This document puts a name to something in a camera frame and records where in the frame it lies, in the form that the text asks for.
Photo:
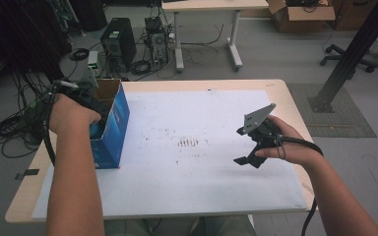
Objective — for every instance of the black aluminium post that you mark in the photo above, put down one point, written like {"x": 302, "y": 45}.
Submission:
{"x": 357, "y": 49}

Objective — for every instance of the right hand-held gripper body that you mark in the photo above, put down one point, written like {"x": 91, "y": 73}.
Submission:
{"x": 264, "y": 134}

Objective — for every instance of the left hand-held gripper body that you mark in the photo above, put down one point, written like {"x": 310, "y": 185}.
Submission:
{"x": 82, "y": 96}

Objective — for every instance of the blue can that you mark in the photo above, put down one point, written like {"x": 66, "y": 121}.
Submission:
{"x": 95, "y": 131}

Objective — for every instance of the brown cardboard box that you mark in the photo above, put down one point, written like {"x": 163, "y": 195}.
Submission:
{"x": 305, "y": 16}

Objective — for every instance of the white table mat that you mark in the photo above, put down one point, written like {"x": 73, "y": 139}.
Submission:
{"x": 193, "y": 190}

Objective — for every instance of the dark curtain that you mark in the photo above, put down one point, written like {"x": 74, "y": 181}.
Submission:
{"x": 19, "y": 39}

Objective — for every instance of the black computer tower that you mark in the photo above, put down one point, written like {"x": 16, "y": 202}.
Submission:
{"x": 118, "y": 42}

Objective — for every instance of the person's left hand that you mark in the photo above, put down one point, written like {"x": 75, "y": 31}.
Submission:
{"x": 69, "y": 114}

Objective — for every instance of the person's legs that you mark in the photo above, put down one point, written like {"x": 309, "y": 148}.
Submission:
{"x": 216, "y": 227}

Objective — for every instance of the person's right hand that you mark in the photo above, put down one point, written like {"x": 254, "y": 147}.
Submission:
{"x": 295, "y": 149}

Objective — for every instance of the blue cardboard box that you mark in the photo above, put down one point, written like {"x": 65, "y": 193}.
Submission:
{"x": 111, "y": 141}

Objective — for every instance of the grey floor mat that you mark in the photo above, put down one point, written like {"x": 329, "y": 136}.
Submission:
{"x": 341, "y": 114}

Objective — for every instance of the open computer case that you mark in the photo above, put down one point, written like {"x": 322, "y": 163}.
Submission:
{"x": 157, "y": 42}

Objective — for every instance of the brown wooden cabinet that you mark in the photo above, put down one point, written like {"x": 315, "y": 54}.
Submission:
{"x": 351, "y": 14}

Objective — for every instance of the black tape strip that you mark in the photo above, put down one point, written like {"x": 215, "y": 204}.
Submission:
{"x": 28, "y": 173}

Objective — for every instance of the small white power unit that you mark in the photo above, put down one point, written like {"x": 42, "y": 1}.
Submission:
{"x": 93, "y": 55}

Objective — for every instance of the white desk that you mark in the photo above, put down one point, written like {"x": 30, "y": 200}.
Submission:
{"x": 210, "y": 5}

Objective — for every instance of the black office chair base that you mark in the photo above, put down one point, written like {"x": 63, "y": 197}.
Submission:
{"x": 336, "y": 58}

